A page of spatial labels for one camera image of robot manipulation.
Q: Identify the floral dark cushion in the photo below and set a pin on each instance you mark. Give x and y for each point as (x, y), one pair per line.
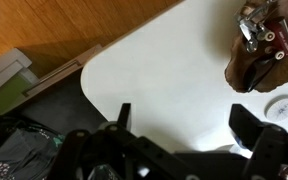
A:
(27, 149)

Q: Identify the red toy car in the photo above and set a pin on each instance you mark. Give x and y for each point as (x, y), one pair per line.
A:
(275, 32)

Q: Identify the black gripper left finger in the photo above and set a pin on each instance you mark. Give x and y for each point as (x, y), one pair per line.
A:
(124, 118)

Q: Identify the brown wooden bowl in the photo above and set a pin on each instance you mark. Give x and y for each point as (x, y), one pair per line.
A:
(250, 68)

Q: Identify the white round coaster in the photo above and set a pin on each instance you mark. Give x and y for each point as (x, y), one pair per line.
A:
(277, 109)

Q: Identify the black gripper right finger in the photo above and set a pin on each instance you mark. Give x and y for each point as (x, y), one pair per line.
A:
(247, 127)

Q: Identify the white green cabinet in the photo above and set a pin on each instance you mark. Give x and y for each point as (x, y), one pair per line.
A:
(15, 78)

